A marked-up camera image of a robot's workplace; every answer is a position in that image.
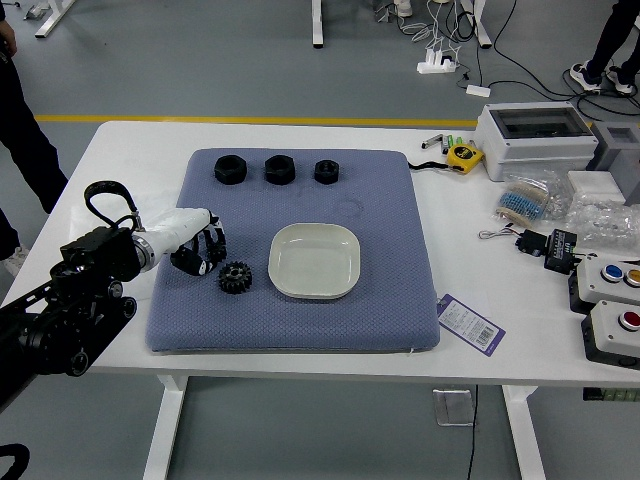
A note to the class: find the grey enclosure with clear lid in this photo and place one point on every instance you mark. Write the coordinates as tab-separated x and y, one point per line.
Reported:
530	150

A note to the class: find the white desk leg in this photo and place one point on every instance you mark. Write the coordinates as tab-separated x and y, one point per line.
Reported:
481	25
52	20
317	25

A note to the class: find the small black hex nut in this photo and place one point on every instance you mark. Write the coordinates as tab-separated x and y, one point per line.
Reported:
318	176

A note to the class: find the person's left hand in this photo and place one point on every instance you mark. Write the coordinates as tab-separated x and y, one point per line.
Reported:
7	37

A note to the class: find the red button box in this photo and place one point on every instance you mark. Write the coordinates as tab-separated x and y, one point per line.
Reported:
607	335

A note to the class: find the big black gear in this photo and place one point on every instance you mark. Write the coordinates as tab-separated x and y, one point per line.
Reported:
236	281

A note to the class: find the clear plastic holder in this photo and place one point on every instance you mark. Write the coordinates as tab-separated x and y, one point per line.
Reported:
452	407

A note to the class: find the blue and yellow button box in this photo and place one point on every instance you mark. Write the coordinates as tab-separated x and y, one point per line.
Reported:
600	287

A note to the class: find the black power module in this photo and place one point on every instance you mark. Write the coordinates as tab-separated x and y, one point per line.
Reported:
560	250

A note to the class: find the white power adapter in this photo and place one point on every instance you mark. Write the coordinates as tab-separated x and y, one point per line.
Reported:
477	90

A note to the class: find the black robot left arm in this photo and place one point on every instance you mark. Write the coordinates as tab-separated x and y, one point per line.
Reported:
85	270

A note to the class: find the white power strip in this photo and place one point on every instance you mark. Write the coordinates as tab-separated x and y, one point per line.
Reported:
430	67

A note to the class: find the blue-grey padded mat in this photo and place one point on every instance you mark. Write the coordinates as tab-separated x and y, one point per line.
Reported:
300	325

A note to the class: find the white square dish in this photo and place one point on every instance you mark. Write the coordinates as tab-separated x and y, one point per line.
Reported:
315	265

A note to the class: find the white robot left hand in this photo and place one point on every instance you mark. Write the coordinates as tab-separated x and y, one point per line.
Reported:
175	227

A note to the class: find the white foam block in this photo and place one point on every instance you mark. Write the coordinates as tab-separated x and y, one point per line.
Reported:
595	182

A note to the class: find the bag of blue resistors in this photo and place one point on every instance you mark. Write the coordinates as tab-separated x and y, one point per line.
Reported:
520	200

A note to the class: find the white table leg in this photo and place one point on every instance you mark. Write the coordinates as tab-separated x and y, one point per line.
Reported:
525	435
165	425

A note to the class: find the clear plastic parts bag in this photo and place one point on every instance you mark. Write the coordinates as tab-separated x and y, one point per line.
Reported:
605	220

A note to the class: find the grey square block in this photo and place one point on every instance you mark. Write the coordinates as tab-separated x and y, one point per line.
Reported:
627	170

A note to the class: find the purple and white tag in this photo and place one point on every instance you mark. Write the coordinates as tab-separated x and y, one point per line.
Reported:
467	325

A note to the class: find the big black hex nut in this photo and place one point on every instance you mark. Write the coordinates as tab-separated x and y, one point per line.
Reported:
220	175
270	175

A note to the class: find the grey floor device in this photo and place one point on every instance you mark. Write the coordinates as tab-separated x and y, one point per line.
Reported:
34	11

